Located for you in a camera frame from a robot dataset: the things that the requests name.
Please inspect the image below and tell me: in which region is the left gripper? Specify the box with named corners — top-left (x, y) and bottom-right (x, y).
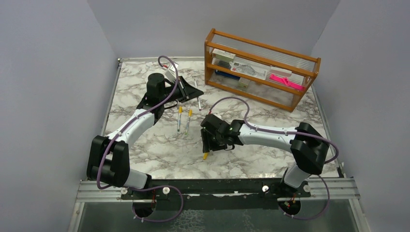
top-left (160, 76), bottom-right (204, 104)

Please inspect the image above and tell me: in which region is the grey pen teal end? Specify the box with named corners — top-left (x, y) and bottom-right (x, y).
top-left (184, 109), bottom-right (192, 135)

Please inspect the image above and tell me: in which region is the grey pen purple end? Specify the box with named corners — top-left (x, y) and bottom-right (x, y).
top-left (193, 78), bottom-right (203, 112)

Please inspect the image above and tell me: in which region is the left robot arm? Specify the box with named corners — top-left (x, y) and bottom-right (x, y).
top-left (87, 73), bottom-right (203, 199)

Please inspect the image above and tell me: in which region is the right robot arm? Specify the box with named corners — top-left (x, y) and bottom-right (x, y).
top-left (201, 114), bottom-right (329, 197)

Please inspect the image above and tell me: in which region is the blue flat box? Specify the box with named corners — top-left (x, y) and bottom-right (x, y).
top-left (214, 70), bottom-right (240, 81)

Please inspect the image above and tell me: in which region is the white green box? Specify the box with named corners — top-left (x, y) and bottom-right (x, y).
top-left (212, 48), bottom-right (236, 63)

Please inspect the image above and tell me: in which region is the small white box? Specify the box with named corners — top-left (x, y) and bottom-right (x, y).
top-left (238, 78), bottom-right (250, 89)

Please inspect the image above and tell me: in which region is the white printed card package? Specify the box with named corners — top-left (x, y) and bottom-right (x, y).
top-left (230, 62), bottom-right (267, 80)

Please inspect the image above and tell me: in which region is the pink plastic tool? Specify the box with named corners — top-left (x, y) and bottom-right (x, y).
top-left (269, 74), bottom-right (305, 91)

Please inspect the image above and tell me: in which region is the orange wooden shelf rack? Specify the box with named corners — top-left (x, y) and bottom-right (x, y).
top-left (204, 29), bottom-right (322, 112)

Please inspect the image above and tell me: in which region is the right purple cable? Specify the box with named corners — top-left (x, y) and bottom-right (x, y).
top-left (208, 96), bottom-right (339, 221)

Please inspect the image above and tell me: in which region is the purple cable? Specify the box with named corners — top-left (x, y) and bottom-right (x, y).
top-left (208, 96), bottom-right (339, 221)
top-left (96, 55), bottom-right (185, 223)

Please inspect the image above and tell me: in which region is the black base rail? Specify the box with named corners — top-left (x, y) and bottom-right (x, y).
top-left (121, 178), bottom-right (311, 211)

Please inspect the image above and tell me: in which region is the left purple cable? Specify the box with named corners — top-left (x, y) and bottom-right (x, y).
top-left (96, 55), bottom-right (185, 223)

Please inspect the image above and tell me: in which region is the aluminium frame rail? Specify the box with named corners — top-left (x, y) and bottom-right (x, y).
top-left (75, 178), bottom-right (361, 203)

